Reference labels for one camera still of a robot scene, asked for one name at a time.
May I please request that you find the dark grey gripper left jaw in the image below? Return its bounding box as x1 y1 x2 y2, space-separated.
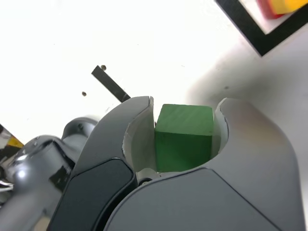
49 95 159 231

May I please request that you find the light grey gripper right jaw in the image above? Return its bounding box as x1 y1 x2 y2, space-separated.
102 97 304 231

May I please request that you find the green cube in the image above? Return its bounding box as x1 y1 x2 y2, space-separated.
154 103 215 173

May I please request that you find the red cube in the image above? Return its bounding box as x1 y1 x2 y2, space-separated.
257 0 287 20

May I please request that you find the yellow cube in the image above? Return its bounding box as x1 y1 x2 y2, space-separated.
270 0 308 15

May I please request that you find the black tape square outline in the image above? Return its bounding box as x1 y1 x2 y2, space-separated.
215 0 308 57

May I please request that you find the black tape strip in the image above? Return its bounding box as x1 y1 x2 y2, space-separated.
90 64 132 102

